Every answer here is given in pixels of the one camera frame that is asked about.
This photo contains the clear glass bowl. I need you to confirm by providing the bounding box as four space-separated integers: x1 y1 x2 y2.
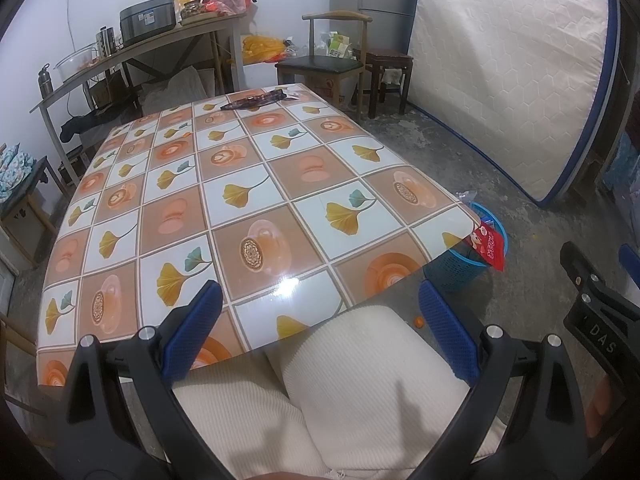
54 44 98 83

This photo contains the yellow plastic bag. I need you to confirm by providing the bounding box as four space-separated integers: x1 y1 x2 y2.
241 34 288 65

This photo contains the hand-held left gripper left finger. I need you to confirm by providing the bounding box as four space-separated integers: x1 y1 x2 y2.
50 279 224 480

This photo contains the person's right hand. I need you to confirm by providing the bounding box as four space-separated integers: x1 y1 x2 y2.
582 372 621 443

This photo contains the steel mug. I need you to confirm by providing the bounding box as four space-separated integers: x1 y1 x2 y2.
96 26 116 57

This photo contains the tile pattern tablecloth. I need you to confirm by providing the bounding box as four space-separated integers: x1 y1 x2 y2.
36 82 482 388

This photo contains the round snack tray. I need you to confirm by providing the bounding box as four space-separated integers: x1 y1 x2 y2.
179 1 221 26

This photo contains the white green carton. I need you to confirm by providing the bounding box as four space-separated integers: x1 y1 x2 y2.
327 32 351 58

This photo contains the light wooden stool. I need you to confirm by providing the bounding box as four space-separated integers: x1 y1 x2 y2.
0 155 71 268

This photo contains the black cloth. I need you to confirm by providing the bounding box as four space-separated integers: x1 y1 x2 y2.
60 107 133 143

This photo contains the white sack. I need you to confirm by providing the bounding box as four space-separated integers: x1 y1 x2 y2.
140 65 208 116

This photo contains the blue plastic basket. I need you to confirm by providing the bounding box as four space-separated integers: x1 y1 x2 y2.
425 201 508 293

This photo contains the white mattress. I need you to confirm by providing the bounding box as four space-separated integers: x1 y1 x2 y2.
407 0 621 206

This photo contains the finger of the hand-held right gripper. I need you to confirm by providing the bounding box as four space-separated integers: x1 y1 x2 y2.
559 241 602 294
618 243 640 287

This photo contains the dark red snack wrapper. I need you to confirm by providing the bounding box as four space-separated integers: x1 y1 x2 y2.
220 91 287 112

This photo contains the wooden chair with dark seat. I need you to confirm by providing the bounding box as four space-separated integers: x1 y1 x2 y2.
276 10 373 121

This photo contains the floral cushion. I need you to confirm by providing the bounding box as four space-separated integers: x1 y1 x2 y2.
0 142 36 201

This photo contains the red snack packet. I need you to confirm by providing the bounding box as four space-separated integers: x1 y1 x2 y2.
470 224 506 272

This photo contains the grey long table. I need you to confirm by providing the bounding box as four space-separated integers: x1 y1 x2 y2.
30 12 246 201

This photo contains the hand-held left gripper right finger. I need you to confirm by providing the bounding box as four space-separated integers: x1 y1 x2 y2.
409 279 597 480

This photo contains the cardboard box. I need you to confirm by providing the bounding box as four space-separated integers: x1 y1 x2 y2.
302 72 362 108

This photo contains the grey rice cooker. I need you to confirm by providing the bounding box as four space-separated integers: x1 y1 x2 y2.
119 0 178 46

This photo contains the dark wooden stool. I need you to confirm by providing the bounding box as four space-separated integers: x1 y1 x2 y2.
352 47 415 118

